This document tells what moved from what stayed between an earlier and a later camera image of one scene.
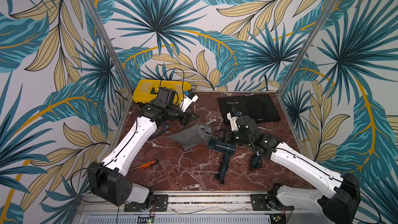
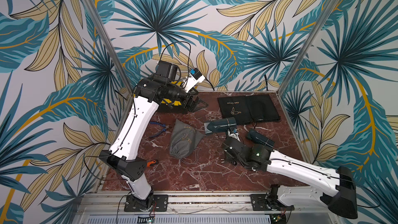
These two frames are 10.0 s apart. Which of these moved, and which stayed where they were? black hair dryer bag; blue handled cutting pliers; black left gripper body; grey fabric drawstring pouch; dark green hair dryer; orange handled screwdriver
Moved: black left gripper body; dark green hair dryer; grey fabric drawstring pouch
Stayed: orange handled screwdriver; black hair dryer bag; blue handled cutting pliers
